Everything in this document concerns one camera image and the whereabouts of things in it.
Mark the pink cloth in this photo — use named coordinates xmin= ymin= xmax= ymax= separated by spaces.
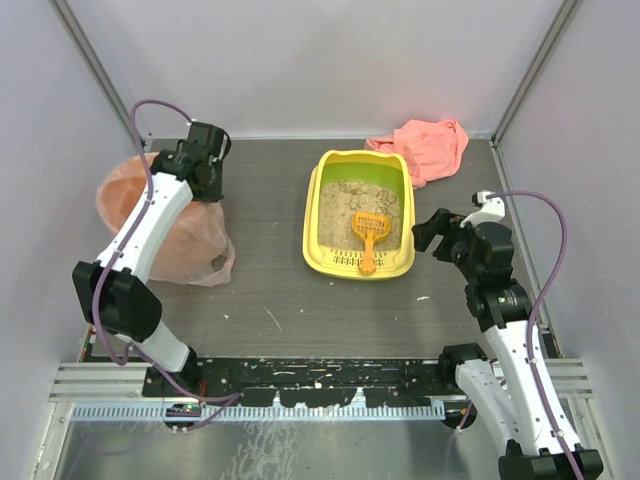
xmin=364 ymin=119 xmax=469 ymax=189

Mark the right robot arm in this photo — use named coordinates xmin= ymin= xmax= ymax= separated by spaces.
xmin=412 ymin=209 xmax=604 ymax=479

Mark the yellow green litter box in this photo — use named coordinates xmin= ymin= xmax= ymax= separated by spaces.
xmin=302 ymin=150 xmax=415 ymax=280

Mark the slotted cable duct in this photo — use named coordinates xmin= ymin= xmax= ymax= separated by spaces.
xmin=70 ymin=401 xmax=445 ymax=422

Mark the orange litter scoop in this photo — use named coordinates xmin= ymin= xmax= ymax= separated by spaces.
xmin=351 ymin=212 xmax=391 ymax=276

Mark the bin with pink bag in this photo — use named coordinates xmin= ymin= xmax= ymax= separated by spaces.
xmin=96 ymin=157 xmax=235 ymax=287

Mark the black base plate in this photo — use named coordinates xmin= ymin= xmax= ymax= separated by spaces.
xmin=142 ymin=355 xmax=499 ymax=409

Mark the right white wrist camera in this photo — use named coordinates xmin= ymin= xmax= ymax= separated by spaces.
xmin=460 ymin=191 xmax=506 ymax=228

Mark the cat litter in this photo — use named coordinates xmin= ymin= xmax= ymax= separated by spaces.
xmin=318 ymin=181 xmax=403 ymax=251

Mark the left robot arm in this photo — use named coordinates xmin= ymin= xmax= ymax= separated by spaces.
xmin=72 ymin=121 xmax=231 ymax=396

